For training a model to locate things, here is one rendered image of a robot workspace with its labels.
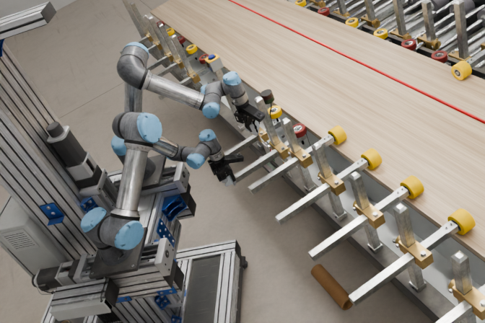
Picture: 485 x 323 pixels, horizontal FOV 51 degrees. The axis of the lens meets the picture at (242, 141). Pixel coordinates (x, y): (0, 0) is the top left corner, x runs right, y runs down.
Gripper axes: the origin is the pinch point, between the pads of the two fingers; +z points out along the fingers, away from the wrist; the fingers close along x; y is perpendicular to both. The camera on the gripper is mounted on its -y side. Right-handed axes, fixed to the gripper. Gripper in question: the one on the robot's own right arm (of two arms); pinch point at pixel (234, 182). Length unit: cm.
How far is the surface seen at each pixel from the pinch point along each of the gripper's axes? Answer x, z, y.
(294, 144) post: 22.7, -19.2, -28.7
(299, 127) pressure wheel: -0.1, -8.1, -42.8
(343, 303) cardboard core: 43, 76, -16
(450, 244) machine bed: 93, 7, -50
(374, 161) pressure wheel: 54, -13, -49
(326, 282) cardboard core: 27, 75, -17
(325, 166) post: 48, -21, -29
